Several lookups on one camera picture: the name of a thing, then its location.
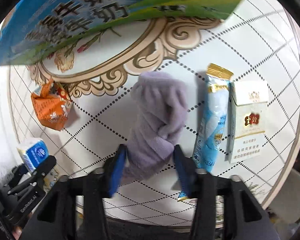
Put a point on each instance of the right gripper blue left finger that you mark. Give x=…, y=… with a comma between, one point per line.
x=113, y=171

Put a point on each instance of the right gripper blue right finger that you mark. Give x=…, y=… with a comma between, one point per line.
x=186, y=170

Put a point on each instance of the purple fuzzy sock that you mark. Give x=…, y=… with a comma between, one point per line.
x=162, y=111

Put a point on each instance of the white cigarette pack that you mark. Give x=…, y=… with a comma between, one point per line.
x=249, y=101

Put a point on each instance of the orange snack packet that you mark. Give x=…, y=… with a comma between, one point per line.
x=51, y=104

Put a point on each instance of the light blue snack stick packet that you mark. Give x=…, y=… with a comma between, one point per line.
x=213, y=119

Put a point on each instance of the yellow blue tissue pack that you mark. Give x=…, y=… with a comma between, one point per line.
x=33, y=152

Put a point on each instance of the printed cardboard box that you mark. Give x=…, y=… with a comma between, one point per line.
x=37, y=28

